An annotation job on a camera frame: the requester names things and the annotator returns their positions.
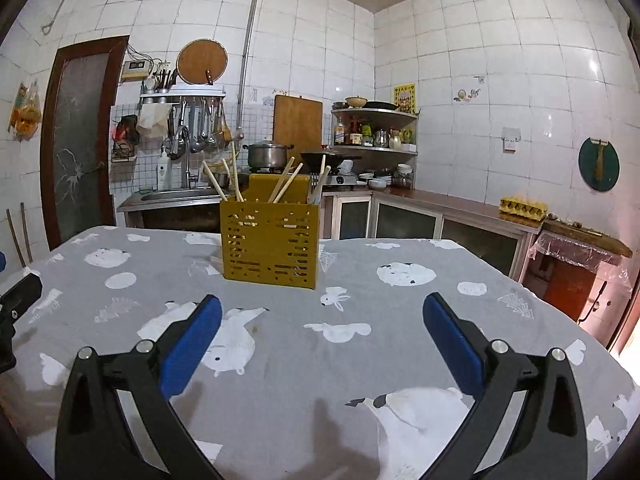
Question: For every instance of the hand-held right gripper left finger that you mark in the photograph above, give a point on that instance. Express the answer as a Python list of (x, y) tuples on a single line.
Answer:
[(192, 345)]

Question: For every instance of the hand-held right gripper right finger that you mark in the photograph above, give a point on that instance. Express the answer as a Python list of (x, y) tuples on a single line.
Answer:
[(452, 345)]

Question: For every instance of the yellow perforated utensil holder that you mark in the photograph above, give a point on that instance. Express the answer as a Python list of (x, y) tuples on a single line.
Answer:
[(270, 250)]

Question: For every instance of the row of hanging metal utensils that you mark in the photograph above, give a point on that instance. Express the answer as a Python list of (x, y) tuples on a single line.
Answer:
[(200, 125)]

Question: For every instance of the thin wooden stick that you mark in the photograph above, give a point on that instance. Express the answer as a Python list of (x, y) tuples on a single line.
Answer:
[(15, 237), (26, 235)]

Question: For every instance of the grey animal print tablecloth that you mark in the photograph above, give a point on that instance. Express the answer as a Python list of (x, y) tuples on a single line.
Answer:
[(280, 340)]

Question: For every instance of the glass fronted counter cabinets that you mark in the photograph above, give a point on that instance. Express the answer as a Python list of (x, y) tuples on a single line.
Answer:
[(425, 220)]

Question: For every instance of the brown framed glass door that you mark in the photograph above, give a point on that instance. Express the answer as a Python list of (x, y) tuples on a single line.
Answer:
[(80, 160)]

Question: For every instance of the red cabinet with plastic cover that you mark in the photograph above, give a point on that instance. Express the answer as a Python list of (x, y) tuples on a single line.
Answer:
[(565, 275)]

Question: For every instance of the steel sink counter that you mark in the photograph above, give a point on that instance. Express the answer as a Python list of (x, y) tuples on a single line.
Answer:
[(165, 202)]

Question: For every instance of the hanging orange bag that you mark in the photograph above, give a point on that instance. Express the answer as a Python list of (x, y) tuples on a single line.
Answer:
[(25, 112)]

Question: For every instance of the yellow egg carton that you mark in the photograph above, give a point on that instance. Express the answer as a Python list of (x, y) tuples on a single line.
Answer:
[(522, 207)]

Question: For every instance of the thick wooden chopping board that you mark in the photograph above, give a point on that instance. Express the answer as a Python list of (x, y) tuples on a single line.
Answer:
[(585, 237)]

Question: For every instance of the white soap bottle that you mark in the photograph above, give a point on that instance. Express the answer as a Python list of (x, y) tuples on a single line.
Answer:
[(164, 172)]

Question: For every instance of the glass jar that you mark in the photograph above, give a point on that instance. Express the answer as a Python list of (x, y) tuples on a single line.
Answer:
[(403, 176)]

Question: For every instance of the stack of white bowls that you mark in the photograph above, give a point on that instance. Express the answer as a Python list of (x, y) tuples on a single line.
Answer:
[(375, 181)]

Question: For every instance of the metal faucet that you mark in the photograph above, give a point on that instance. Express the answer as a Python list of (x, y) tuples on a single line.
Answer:
[(187, 160)]

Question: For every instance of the steel gas stove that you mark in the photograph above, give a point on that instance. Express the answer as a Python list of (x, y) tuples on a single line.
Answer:
[(342, 180)]

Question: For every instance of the steel cooking pot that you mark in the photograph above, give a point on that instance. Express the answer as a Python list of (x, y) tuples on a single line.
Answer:
[(267, 156)]

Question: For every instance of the hanging beige cloth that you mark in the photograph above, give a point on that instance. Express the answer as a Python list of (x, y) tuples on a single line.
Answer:
[(151, 122)]

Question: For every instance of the black wok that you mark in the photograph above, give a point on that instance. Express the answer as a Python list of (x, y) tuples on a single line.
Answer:
[(325, 157)]

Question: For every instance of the metal corner shelf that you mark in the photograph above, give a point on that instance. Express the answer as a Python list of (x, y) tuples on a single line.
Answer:
[(385, 115)]

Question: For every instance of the rectangular wooden cutting board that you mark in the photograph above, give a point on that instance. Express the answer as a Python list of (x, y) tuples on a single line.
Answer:
[(297, 122)]

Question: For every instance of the round wooden board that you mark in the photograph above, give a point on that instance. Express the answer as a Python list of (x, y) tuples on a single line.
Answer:
[(202, 60)]

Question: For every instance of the white wall socket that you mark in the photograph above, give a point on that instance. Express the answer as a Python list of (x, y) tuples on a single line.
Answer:
[(511, 140)]

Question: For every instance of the green round wall board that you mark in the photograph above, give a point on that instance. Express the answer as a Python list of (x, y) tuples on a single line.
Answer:
[(587, 165)]

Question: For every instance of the white wall control box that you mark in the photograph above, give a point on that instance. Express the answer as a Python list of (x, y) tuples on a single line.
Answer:
[(136, 70)]

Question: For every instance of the metal wall rack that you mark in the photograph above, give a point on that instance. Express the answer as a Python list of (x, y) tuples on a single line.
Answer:
[(182, 95)]

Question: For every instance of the small wall sticker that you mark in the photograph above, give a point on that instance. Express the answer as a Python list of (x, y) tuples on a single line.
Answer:
[(467, 95)]

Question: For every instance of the yellow wall poster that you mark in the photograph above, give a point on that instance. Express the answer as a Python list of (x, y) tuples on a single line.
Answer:
[(404, 98)]

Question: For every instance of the grey wall pipe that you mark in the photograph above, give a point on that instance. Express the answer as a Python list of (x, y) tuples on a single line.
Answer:
[(247, 60)]

